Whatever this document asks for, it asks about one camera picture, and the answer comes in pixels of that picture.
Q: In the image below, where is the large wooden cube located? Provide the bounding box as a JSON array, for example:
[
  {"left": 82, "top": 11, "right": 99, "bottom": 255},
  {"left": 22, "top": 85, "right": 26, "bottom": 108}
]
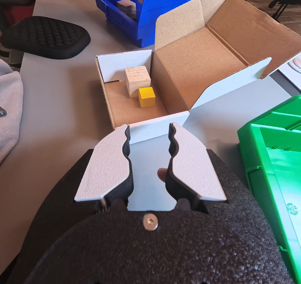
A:
[{"left": 125, "top": 66, "right": 151, "bottom": 99}]

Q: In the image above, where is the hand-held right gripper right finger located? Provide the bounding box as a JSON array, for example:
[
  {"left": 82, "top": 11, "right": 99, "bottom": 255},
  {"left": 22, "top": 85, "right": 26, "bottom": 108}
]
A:
[{"left": 165, "top": 122, "right": 228, "bottom": 214}]

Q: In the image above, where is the pale wooden block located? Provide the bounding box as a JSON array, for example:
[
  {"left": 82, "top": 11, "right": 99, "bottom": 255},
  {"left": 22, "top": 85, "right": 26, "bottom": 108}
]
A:
[{"left": 117, "top": 0, "right": 137, "bottom": 20}]

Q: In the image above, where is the white cardboard box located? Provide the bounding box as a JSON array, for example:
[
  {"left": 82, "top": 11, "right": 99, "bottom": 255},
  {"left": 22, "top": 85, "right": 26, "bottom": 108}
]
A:
[{"left": 95, "top": 0, "right": 301, "bottom": 145}]

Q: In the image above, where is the red chair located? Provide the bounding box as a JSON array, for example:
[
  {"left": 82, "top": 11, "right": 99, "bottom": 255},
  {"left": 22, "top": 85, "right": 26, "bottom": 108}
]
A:
[{"left": 0, "top": 0, "right": 40, "bottom": 32}]

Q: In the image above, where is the black chair armrest pad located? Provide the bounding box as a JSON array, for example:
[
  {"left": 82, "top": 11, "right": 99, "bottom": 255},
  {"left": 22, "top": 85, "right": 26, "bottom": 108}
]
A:
[{"left": 1, "top": 16, "right": 91, "bottom": 60}]

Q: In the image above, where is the green plastic bin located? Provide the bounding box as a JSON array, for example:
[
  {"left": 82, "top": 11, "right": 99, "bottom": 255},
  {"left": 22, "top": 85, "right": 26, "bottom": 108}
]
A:
[{"left": 237, "top": 95, "right": 301, "bottom": 278}]

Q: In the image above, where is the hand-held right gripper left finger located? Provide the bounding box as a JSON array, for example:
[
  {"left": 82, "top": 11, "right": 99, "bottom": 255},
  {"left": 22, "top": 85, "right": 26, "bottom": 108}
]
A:
[{"left": 74, "top": 124, "right": 134, "bottom": 203}]

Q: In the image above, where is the blue plastic bin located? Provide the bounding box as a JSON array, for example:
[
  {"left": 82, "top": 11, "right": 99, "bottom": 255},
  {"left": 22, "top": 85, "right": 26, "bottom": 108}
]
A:
[{"left": 94, "top": 0, "right": 228, "bottom": 48}]

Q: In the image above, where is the small yellow cube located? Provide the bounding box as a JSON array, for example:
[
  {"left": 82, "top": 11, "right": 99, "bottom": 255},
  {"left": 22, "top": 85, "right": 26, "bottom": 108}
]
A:
[{"left": 138, "top": 87, "right": 156, "bottom": 108}]

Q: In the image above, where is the person in pink sweatshirt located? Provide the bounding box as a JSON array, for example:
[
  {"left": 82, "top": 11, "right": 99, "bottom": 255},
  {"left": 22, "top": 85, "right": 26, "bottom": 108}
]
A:
[{"left": 0, "top": 59, "right": 24, "bottom": 164}]

